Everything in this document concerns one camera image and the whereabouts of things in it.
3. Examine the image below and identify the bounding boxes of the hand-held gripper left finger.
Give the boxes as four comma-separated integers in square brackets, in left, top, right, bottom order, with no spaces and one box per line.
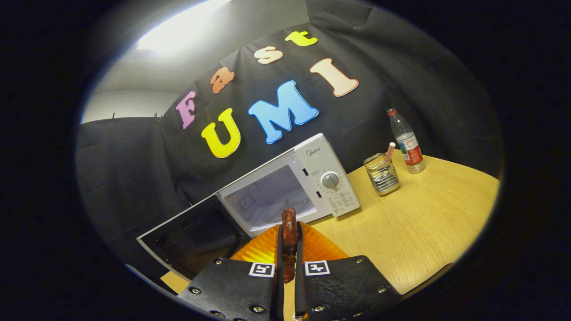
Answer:
[178,223,285,321]

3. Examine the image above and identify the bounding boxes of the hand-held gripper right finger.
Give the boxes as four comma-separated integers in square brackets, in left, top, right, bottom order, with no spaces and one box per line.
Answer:
[294,222,404,321]

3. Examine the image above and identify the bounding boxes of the dark red meat strip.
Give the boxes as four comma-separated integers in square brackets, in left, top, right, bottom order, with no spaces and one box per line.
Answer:
[281,207,298,284]

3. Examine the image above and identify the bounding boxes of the white toaster oven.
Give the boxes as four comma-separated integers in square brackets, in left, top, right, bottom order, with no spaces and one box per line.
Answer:
[136,132,361,281]

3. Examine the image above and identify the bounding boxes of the clear plastic water bottle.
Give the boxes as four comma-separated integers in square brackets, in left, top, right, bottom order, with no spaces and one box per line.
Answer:
[386,107,426,174]

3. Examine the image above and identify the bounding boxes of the black backdrop cloth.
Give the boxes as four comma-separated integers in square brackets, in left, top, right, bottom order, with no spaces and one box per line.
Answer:
[76,0,505,286]

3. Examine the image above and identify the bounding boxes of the metal wire holder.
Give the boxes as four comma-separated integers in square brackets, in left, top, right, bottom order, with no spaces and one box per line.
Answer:
[363,153,400,197]

